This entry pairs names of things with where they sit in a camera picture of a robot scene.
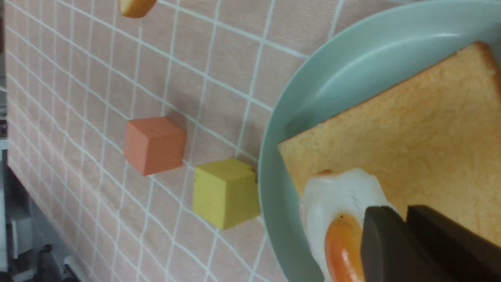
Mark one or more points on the fried egg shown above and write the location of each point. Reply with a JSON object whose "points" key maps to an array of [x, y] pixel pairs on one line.
{"points": [[332, 211]]}

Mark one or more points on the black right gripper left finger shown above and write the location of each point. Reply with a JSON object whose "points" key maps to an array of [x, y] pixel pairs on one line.
{"points": [[391, 252]]}

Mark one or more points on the yellow cube block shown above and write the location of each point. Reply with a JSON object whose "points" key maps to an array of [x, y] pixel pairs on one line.
{"points": [[225, 192]]}

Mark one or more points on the orange cube block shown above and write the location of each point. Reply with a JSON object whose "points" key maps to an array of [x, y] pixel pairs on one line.
{"points": [[154, 145]]}

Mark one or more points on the toast slice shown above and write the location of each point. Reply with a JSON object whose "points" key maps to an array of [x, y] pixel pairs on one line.
{"points": [[433, 139], [135, 8]]}

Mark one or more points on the green centre plate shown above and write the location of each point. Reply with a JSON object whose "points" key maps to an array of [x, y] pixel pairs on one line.
{"points": [[361, 61]]}

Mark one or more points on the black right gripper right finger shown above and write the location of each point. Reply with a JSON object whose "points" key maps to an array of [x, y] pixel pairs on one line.
{"points": [[461, 254]]}

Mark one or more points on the pink checkered tablecloth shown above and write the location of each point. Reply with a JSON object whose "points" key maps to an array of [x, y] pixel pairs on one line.
{"points": [[77, 71]]}

